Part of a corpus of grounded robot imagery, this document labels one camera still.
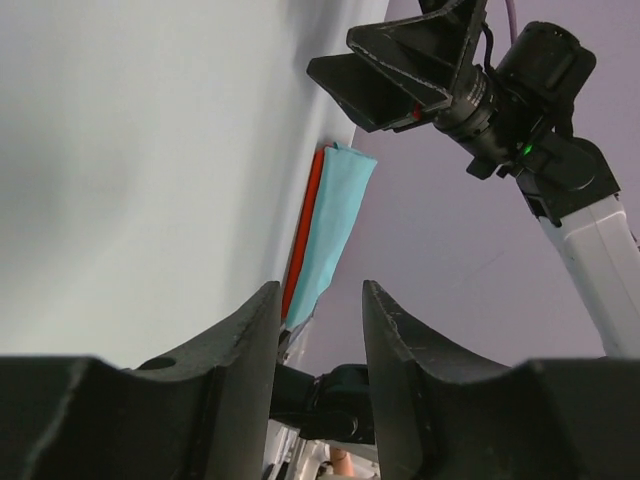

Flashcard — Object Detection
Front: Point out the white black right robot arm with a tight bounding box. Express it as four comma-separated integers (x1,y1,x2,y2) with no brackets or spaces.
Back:
271,1,639,479

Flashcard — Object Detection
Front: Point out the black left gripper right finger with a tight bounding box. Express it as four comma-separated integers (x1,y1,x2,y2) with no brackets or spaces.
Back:
362,281,639,479

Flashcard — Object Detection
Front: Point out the folded teal t-shirt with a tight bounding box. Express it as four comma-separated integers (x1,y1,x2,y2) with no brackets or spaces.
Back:
283,143,377,330

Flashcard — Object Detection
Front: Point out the folded orange t-shirt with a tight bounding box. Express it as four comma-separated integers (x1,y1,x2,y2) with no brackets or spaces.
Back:
281,146,325,320

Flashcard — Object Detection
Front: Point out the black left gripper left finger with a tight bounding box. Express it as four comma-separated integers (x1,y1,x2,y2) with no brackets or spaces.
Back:
1,281,280,479

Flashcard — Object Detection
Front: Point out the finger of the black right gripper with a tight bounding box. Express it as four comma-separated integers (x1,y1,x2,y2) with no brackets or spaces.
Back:
347,1,486,108
306,54,416,132

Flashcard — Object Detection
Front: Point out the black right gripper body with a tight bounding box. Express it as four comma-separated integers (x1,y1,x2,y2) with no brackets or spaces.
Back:
414,20,597,181

